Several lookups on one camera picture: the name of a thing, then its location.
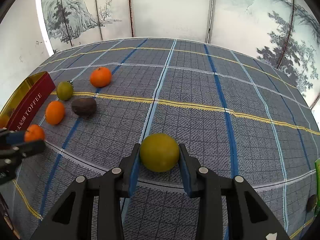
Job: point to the green box at right edge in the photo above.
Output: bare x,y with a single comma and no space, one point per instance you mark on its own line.
317,166

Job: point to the painted landscape folding screen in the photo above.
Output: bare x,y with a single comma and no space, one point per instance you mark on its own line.
282,33

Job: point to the dark fruit at right edge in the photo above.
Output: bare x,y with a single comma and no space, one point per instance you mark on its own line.
311,203

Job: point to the plaid grey tablecloth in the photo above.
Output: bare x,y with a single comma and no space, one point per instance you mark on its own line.
235,114

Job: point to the small green citrus fruit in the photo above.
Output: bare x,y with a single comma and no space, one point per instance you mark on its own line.
64,90

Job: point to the orange mandarin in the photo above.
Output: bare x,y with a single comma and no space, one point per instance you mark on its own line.
55,112
101,77
33,133

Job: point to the large green citrus fruit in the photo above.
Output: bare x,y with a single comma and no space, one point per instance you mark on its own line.
159,152

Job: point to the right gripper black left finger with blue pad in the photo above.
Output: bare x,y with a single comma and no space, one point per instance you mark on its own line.
71,215

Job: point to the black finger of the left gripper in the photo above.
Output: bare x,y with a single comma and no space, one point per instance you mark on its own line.
14,149

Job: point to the red gold toffee tin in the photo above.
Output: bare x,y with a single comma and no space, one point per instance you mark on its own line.
25,101

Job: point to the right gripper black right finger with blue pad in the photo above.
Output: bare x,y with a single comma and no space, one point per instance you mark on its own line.
248,215

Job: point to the dark brown fruit rear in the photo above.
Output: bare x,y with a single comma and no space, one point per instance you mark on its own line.
84,106

